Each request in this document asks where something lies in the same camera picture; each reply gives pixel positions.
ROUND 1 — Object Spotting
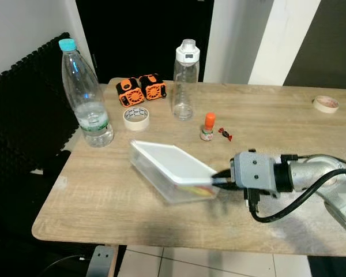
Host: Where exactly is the clear container white lid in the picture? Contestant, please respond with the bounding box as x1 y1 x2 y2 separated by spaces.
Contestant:
129 140 219 204

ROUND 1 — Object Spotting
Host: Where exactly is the red wrapped candy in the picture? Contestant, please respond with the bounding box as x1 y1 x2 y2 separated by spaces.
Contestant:
218 128 233 142

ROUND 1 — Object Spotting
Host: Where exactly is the small bottle orange cap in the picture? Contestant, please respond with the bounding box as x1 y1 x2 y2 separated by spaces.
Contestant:
200 113 216 141

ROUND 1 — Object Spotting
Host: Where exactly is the clear bottle white lid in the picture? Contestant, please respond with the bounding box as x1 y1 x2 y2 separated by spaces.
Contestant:
172 39 200 121

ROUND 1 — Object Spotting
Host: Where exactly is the white masking tape roll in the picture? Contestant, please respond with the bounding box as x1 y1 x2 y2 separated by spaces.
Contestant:
123 106 150 132

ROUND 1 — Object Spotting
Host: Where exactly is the beige masking tape roll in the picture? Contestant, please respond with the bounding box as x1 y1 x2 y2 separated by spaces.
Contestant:
313 95 340 114

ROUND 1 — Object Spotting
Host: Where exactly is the clear water bottle teal cap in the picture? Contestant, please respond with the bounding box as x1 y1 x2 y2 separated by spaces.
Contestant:
59 38 115 148

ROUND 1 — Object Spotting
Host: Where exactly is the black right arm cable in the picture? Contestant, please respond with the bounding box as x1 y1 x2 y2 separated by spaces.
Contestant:
244 153 346 223

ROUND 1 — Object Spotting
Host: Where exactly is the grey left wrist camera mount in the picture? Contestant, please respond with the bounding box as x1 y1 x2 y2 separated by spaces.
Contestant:
86 245 113 277

